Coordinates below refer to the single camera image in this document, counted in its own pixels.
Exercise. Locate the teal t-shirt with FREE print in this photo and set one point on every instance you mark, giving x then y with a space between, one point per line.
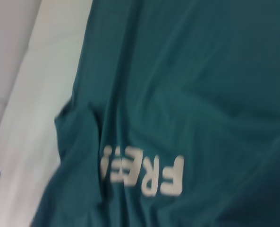
177 94

